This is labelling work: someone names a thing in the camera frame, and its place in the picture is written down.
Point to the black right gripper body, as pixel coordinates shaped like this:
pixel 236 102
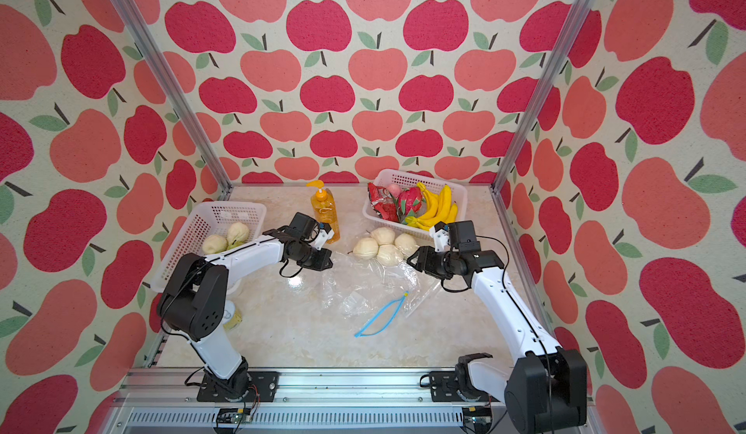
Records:
pixel 436 264

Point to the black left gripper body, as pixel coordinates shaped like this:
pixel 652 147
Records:
pixel 317 258

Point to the small clear pear bag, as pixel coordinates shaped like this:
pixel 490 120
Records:
pixel 349 285

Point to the clear blue zip-top bag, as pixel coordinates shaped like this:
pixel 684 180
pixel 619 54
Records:
pixel 408 291

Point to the cream toy pear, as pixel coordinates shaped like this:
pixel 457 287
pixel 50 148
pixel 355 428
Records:
pixel 237 234

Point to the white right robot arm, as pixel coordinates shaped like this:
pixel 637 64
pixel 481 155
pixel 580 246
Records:
pixel 546 389

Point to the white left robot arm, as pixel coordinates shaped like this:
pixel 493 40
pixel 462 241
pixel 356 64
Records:
pixel 195 298

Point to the cream pear in zip bag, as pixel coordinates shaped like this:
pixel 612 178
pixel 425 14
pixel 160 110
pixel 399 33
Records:
pixel 366 248

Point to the red snack bag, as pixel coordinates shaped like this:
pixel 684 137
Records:
pixel 383 203

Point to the orange soap pump bottle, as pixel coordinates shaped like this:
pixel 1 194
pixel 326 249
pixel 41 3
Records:
pixel 324 207

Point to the lower yellow toy banana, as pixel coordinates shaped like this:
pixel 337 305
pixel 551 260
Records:
pixel 426 220

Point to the yellow toy banana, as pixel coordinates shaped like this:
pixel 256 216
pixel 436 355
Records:
pixel 445 199
pixel 426 220

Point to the upper yellow toy banana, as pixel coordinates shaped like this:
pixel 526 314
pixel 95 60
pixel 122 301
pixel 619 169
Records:
pixel 445 199

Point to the pink toy dragon fruit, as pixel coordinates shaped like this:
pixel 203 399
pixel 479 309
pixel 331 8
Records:
pixel 410 203

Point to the white plastic fruit basket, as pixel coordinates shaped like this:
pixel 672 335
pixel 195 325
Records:
pixel 396 181

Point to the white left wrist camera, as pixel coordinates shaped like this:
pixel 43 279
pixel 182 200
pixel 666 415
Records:
pixel 324 235

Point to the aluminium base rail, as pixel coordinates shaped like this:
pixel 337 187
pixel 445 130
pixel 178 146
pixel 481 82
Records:
pixel 300 400

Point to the aluminium right corner post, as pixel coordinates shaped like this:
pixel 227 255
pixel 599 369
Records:
pixel 558 57

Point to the aluminium corner post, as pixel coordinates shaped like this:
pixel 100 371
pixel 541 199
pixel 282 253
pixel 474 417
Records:
pixel 142 37
pixel 558 57

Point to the aluminium left corner post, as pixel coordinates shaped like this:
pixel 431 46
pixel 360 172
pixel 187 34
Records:
pixel 142 37

